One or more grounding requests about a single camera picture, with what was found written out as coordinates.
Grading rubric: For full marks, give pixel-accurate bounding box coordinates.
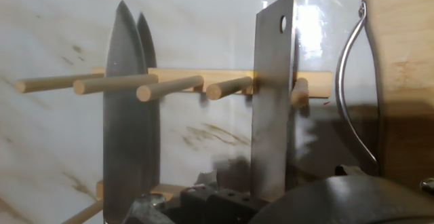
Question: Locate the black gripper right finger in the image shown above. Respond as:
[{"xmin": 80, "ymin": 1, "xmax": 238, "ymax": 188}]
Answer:
[{"xmin": 334, "ymin": 164, "xmax": 366, "ymax": 178}]

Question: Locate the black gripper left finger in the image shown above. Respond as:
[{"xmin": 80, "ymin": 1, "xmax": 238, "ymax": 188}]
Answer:
[{"xmin": 123, "ymin": 169, "xmax": 271, "ymax": 224}]

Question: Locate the steel cleaver with metal handle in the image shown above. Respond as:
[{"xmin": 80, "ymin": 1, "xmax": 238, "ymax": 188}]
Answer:
[{"xmin": 250, "ymin": 0, "xmax": 298, "ymax": 203}]

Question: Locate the wooden peg knife rack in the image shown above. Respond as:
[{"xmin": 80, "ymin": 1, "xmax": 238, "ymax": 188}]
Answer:
[{"xmin": 15, "ymin": 67, "xmax": 334, "ymax": 224}]

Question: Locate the pointed steel kitchen knife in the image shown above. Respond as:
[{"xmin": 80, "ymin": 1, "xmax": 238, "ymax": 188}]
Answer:
[{"xmin": 102, "ymin": 0, "xmax": 153, "ymax": 224}]

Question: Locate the wooden cutting board metal handle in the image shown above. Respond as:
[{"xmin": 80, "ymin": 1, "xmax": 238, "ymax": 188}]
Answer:
[{"xmin": 334, "ymin": 0, "xmax": 434, "ymax": 191}]

